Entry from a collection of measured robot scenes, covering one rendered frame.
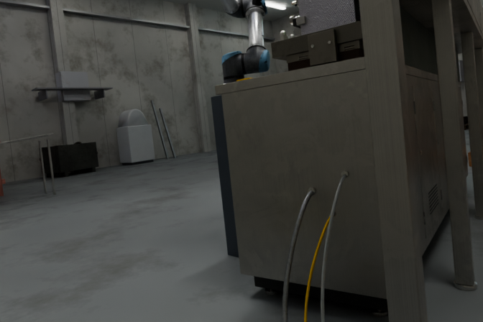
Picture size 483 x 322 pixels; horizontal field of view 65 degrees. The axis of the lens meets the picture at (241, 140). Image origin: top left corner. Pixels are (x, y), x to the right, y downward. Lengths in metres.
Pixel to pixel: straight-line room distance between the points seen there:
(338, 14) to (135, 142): 9.39
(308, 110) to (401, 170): 0.67
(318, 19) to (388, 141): 1.00
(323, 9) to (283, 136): 0.56
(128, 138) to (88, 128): 1.18
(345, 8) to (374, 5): 0.86
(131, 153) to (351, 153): 9.53
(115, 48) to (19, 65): 2.63
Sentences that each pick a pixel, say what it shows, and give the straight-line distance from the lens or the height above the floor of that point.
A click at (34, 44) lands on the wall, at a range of 11.07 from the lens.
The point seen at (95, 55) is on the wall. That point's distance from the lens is 11.59.
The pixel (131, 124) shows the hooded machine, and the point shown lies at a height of 1.09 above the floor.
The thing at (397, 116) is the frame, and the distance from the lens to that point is 0.75.
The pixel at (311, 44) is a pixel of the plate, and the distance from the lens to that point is 1.43.
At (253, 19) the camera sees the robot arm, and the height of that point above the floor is 1.32.
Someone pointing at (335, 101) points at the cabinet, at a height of 0.77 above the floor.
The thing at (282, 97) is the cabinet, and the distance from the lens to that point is 1.42.
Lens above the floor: 0.72
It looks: 2 degrees down
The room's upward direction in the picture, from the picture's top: 6 degrees counter-clockwise
